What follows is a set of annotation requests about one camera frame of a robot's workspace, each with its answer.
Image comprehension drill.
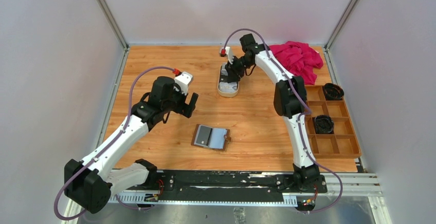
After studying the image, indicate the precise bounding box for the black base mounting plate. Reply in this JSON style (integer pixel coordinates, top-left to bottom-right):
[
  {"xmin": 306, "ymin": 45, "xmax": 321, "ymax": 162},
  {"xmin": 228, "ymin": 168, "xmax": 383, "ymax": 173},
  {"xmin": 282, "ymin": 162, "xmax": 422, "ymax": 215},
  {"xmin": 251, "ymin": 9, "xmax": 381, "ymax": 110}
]
[{"xmin": 130, "ymin": 170, "xmax": 328, "ymax": 203}]

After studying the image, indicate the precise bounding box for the aluminium rail frame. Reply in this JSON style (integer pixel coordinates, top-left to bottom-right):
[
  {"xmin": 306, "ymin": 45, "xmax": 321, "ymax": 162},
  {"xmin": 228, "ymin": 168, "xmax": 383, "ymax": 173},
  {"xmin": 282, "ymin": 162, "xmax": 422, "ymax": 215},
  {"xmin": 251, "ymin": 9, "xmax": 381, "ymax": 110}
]
[{"xmin": 66, "ymin": 169, "xmax": 392, "ymax": 223}]

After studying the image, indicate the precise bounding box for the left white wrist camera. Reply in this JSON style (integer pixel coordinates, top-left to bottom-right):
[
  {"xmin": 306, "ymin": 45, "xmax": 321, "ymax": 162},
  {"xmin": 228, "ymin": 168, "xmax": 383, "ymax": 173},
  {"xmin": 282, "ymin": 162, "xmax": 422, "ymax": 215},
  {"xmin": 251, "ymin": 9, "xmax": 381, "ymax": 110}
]
[{"xmin": 173, "ymin": 68, "xmax": 194, "ymax": 96}]

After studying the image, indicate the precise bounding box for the beige oval card tray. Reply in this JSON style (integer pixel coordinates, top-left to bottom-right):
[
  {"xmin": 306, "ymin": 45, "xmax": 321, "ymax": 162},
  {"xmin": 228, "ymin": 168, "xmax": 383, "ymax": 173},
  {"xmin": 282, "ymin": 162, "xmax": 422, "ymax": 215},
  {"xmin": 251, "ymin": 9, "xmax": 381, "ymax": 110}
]
[{"xmin": 217, "ymin": 63, "xmax": 239, "ymax": 98}]

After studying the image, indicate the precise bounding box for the black blue coiled cable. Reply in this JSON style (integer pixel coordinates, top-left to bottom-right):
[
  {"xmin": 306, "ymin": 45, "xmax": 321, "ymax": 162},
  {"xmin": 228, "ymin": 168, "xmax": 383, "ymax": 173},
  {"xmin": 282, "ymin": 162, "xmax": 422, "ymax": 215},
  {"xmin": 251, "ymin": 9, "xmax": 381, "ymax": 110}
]
[{"xmin": 313, "ymin": 114, "xmax": 335, "ymax": 135}]

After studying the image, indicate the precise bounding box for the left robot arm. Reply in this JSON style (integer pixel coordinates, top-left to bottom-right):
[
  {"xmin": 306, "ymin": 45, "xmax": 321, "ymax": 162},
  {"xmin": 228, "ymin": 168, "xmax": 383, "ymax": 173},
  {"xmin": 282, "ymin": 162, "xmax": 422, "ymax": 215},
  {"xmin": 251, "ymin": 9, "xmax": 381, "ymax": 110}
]
[{"xmin": 61, "ymin": 71, "xmax": 198, "ymax": 214}]

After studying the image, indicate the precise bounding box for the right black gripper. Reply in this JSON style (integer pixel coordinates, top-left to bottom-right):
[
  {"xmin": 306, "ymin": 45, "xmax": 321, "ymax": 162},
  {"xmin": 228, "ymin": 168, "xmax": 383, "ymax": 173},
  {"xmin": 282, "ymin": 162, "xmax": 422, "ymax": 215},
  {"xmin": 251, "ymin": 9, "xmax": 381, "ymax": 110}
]
[{"xmin": 225, "ymin": 55, "xmax": 254, "ymax": 84}]

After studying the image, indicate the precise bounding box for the dark grey card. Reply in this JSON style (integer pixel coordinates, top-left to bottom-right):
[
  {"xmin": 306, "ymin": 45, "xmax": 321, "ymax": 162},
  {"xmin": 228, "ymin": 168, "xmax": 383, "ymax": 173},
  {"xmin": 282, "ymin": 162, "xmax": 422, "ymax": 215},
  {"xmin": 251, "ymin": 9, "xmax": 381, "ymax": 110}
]
[{"xmin": 194, "ymin": 125, "xmax": 213, "ymax": 147}]

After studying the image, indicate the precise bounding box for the pink cloth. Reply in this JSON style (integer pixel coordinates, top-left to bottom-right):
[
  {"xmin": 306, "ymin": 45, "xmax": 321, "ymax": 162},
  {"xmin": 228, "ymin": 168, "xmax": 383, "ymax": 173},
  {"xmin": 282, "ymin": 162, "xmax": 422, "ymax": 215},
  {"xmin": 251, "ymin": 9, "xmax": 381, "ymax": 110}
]
[{"xmin": 270, "ymin": 41, "xmax": 324, "ymax": 85}]

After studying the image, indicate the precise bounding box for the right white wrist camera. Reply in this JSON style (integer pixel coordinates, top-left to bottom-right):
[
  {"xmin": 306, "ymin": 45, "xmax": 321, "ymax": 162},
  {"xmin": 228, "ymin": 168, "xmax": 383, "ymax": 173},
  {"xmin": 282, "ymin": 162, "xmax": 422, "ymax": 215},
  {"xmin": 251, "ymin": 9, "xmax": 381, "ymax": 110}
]
[{"xmin": 220, "ymin": 46, "xmax": 234, "ymax": 65}]

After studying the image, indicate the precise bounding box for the brown leather card holder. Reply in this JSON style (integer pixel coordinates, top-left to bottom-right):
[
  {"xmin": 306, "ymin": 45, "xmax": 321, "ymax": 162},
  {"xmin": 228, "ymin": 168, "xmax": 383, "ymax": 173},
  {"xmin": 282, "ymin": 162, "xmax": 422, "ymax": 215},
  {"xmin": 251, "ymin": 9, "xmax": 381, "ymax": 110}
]
[{"xmin": 191, "ymin": 124, "xmax": 231, "ymax": 151}]

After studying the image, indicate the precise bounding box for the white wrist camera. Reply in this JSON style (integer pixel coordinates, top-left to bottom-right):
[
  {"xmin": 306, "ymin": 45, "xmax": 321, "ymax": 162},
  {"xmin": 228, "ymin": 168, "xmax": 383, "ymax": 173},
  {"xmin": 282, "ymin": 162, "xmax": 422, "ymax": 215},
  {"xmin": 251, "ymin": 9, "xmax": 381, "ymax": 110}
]
[
  {"xmin": 173, "ymin": 68, "xmax": 194, "ymax": 96},
  {"xmin": 220, "ymin": 46, "xmax": 234, "ymax": 65}
]

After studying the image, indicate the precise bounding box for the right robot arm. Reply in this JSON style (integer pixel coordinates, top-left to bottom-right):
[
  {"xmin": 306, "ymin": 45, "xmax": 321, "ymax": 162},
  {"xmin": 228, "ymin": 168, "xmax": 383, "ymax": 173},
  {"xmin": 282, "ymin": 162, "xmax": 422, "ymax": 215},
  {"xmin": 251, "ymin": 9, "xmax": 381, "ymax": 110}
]
[{"xmin": 220, "ymin": 34, "xmax": 323, "ymax": 192}]

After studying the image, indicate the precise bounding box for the wooden compartment organizer tray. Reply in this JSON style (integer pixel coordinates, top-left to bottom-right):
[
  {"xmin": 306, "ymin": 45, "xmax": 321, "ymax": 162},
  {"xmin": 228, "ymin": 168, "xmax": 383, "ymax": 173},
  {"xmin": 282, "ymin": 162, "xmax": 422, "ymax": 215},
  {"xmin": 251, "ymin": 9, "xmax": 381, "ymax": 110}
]
[{"xmin": 305, "ymin": 83, "xmax": 362, "ymax": 159}]

